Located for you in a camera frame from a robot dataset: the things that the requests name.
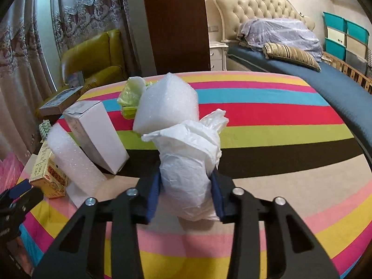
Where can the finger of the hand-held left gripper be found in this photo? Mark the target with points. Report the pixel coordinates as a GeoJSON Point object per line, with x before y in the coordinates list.
{"type": "Point", "coordinates": [27, 202]}
{"type": "Point", "coordinates": [20, 186]}

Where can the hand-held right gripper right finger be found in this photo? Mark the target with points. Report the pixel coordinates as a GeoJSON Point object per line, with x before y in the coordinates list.
{"type": "Point", "coordinates": [218, 200]}

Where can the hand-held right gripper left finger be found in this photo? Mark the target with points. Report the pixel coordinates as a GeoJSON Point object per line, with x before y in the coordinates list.
{"type": "Point", "coordinates": [152, 197]}

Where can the pink bag lined trash bin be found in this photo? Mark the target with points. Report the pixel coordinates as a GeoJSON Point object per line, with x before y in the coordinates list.
{"type": "Point", "coordinates": [8, 168]}

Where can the white plastic bag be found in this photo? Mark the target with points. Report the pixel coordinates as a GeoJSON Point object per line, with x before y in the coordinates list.
{"type": "Point", "coordinates": [186, 174]}

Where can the L-shaped white foam block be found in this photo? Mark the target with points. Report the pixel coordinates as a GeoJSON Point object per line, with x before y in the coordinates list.
{"type": "Point", "coordinates": [165, 107]}

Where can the green plastic bag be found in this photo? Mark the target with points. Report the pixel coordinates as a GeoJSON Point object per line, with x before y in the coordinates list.
{"type": "Point", "coordinates": [129, 98]}

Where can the tan cardboard box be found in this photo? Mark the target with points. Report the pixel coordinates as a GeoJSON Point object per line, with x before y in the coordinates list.
{"type": "Point", "coordinates": [46, 174]}

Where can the flat white foam slab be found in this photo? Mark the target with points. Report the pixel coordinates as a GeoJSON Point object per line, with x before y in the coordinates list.
{"type": "Point", "coordinates": [72, 162]}

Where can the green patterned cloth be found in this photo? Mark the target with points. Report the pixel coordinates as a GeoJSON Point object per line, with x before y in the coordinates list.
{"type": "Point", "coordinates": [45, 129]}

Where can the pale lavender tall box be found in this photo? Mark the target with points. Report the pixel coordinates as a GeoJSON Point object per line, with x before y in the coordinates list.
{"type": "Point", "coordinates": [96, 136]}

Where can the striped colourful tablecloth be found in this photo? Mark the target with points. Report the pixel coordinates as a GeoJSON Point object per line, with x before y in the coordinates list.
{"type": "Point", "coordinates": [276, 139]}

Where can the large book box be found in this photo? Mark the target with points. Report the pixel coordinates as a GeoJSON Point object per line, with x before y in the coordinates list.
{"type": "Point", "coordinates": [59, 100]}

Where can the beige lace curtain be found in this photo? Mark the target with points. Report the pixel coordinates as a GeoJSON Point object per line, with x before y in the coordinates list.
{"type": "Point", "coordinates": [20, 78]}
{"type": "Point", "coordinates": [93, 11]}

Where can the small picture box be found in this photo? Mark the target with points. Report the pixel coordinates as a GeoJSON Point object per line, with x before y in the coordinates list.
{"type": "Point", "coordinates": [75, 79]}

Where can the white nightstand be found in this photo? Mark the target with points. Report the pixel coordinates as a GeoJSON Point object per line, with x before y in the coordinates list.
{"type": "Point", "coordinates": [217, 55]}

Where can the yellow leather armchair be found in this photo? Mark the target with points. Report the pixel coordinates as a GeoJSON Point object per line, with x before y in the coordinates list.
{"type": "Point", "coordinates": [96, 55]}

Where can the blue bed mattress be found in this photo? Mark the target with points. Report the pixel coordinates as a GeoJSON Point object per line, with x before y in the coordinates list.
{"type": "Point", "coordinates": [334, 93]}

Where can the gold striped pillow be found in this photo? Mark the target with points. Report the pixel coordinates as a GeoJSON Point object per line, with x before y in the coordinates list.
{"type": "Point", "coordinates": [293, 55]}

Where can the dark wooden wardrobe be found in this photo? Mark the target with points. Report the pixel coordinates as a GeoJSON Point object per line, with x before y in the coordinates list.
{"type": "Point", "coordinates": [177, 23]}

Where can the cream tufted headboard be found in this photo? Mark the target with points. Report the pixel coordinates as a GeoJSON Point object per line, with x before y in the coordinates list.
{"type": "Point", "coordinates": [261, 5]}

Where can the stack of storage boxes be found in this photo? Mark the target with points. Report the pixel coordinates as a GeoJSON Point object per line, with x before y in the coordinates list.
{"type": "Point", "coordinates": [345, 40]}

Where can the black white patterned box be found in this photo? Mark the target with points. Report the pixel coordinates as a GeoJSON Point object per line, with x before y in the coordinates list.
{"type": "Point", "coordinates": [369, 61]}

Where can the wooden bed rail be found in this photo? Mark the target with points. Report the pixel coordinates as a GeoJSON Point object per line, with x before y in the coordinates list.
{"type": "Point", "coordinates": [351, 72]}

